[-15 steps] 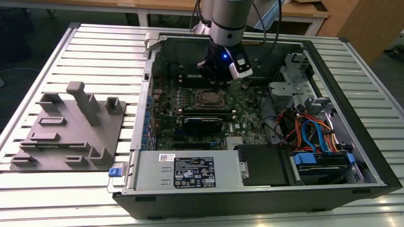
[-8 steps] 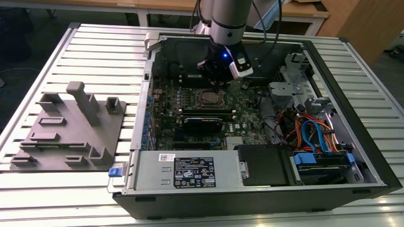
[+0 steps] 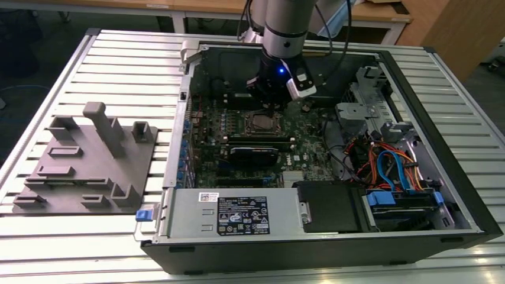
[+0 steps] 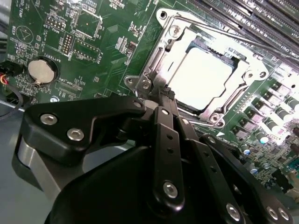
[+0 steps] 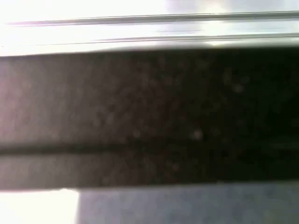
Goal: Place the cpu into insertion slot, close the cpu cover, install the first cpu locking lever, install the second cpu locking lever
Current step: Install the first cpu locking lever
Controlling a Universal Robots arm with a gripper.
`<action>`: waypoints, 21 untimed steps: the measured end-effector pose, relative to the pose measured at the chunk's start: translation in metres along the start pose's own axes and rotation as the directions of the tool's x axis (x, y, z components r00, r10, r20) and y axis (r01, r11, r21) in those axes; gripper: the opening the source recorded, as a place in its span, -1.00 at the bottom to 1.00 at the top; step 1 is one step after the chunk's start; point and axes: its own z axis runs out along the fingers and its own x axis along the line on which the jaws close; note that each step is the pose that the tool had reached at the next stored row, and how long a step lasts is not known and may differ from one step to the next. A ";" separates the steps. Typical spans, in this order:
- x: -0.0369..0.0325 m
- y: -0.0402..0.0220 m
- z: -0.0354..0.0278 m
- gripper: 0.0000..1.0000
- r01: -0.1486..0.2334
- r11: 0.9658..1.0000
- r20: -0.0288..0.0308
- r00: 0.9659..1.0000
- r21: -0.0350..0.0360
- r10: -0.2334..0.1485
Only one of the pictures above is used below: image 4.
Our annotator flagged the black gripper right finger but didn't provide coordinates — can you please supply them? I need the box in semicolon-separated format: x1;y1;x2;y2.
168;93;295;224

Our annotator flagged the metal socket cover frame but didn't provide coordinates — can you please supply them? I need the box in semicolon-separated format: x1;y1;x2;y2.
140;21;268;117

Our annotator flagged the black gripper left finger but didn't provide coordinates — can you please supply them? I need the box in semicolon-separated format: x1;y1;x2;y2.
11;90;185;212

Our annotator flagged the metal locking lever wire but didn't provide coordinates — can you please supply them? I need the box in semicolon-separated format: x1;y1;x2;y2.
176;14;299;56
134;70;217;129

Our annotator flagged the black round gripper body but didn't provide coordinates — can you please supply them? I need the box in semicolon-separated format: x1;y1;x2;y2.
44;144;226;224

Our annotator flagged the silver-topped CPU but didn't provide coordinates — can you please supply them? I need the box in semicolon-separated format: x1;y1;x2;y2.
167;39;238;112

